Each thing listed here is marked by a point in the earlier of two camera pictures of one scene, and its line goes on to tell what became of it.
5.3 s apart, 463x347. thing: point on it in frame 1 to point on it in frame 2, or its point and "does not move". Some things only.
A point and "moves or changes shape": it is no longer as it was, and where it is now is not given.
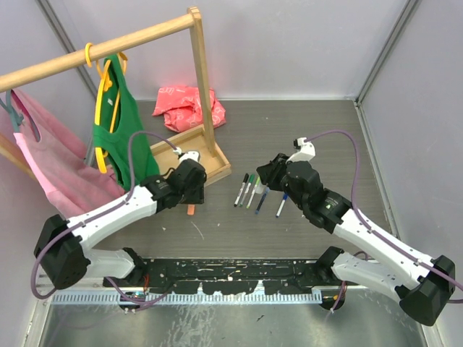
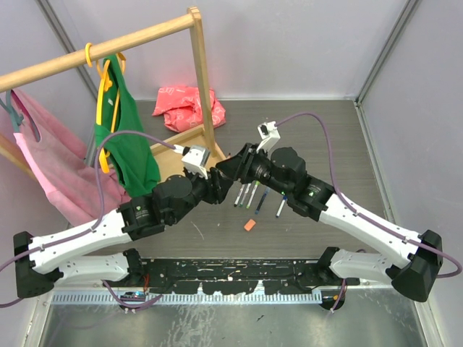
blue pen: (265, 192) does not move
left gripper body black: (192, 194) to (215, 190)
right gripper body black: (273, 179) to (255, 165)
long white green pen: (244, 196) does not move
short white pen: (281, 208) does not move
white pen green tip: (253, 193) does not move
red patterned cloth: (180, 106) does not move
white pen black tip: (240, 192) does not move
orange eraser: (191, 209) moves or changes shape
